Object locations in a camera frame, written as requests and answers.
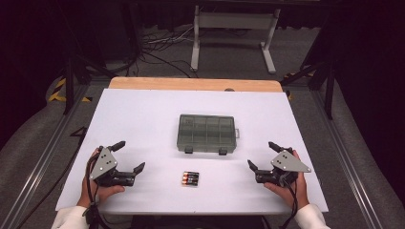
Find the left hand-held gripper black cable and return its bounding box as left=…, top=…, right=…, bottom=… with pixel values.
left=83, top=154, right=111, bottom=229

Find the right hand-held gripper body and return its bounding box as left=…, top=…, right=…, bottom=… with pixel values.
left=254, top=146, right=312, bottom=188

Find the bundle of floor cables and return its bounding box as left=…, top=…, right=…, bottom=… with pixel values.
left=139, top=27, right=199, bottom=79

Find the person's right hand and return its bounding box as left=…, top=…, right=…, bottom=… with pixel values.
left=263, top=150, right=310, bottom=210

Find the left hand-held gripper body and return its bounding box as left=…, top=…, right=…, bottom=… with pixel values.
left=89, top=145, right=137, bottom=188

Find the hand-held gripper black cable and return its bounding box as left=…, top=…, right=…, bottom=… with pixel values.
left=278, top=176, right=300, bottom=229
left=83, top=154, right=111, bottom=229

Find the person's left hand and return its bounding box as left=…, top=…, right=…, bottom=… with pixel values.
left=77, top=147, right=126, bottom=209

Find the white metal stand frame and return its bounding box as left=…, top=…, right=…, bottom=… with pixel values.
left=189, top=4, right=282, bottom=74

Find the white board mat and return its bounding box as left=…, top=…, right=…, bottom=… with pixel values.
left=55, top=88, right=330, bottom=216

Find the yellow and black hazard tape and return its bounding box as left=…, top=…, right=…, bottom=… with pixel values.
left=47, top=77, right=94, bottom=103

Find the right hand-held gripper black cable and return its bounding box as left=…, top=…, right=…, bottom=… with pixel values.
left=278, top=176, right=300, bottom=229

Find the grey plastic organizer box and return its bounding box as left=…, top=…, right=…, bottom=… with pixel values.
left=176, top=114, right=241, bottom=156

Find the aluminium floor rail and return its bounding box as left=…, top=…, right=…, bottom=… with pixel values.
left=0, top=84, right=92, bottom=229
left=309, top=90, right=385, bottom=229

